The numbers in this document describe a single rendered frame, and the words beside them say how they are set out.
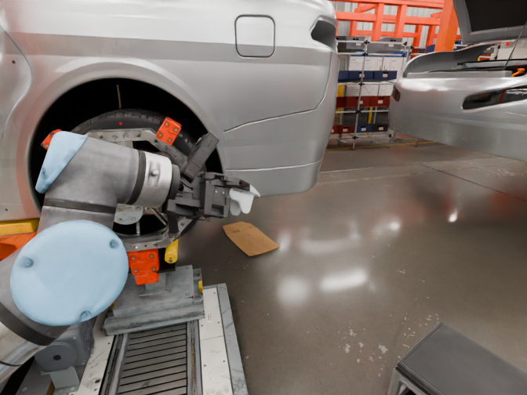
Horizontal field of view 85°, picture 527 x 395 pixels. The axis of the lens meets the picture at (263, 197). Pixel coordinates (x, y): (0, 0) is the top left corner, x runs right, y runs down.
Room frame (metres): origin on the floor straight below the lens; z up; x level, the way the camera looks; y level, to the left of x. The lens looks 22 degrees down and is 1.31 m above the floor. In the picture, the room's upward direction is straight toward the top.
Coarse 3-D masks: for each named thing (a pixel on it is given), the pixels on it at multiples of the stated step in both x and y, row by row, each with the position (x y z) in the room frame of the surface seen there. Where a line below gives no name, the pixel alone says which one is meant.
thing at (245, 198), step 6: (228, 192) 0.52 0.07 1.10; (234, 192) 0.53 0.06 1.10; (240, 192) 0.54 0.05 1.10; (246, 192) 0.55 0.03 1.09; (252, 192) 0.55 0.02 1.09; (234, 198) 0.52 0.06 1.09; (240, 198) 0.53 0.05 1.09; (246, 198) 0.54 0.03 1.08; (252, 198) 0.55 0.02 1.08; (240, 204) 0.53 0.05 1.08; (246, 204) 0.54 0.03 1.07; (246, 210) 0.53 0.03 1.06
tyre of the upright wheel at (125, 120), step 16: (112, 112) 1.26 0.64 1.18; (128, 112) 1.23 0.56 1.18; (144, 112) 1.32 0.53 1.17; (80, 128) 1.17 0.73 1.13; (96, 128) 1.18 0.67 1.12; (112, 128) 1.20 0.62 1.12; (128, 128) 1.21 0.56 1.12; (176, 144) 1.26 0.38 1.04; (192, 144) 1.29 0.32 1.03; (192, 224) 1.27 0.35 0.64
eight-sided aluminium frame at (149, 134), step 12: (96, 132) 1.11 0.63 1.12; (108, 132) 1.12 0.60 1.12; (120, 132) 1.13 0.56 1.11; (132, 132) 1.14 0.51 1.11; (144, 132) 1.15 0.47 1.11; (156, 132) 1.19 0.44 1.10; (156, 144) 1.16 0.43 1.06; (180, 156) 1.18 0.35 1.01; (180, 216) 1.21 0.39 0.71; (180, 228) 1.17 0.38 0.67; (132, 240) 1.16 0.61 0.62; (144, 240) 1.17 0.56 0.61; (156, 240) 1.15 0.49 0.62; (168, 240) 1.15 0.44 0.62
